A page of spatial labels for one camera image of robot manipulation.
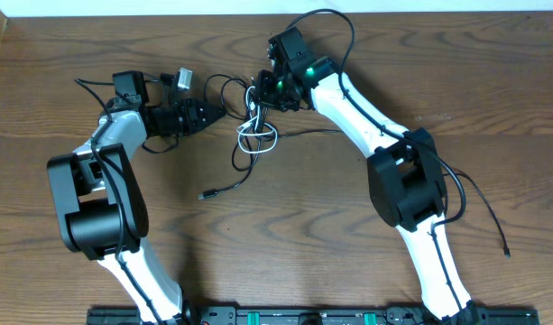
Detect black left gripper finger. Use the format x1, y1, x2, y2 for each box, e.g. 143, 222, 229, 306
185, 118, 217, 135
195, 101, 226, 123

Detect white cable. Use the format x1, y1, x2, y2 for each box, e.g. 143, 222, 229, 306
235, 84, 280, 155

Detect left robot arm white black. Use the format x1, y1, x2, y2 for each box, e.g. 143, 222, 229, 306
47, 68, 226, 324

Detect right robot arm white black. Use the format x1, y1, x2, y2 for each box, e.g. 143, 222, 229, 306
254, 27, 479, 324

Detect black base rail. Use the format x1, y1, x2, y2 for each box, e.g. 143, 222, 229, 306
86, 306, 541, 325

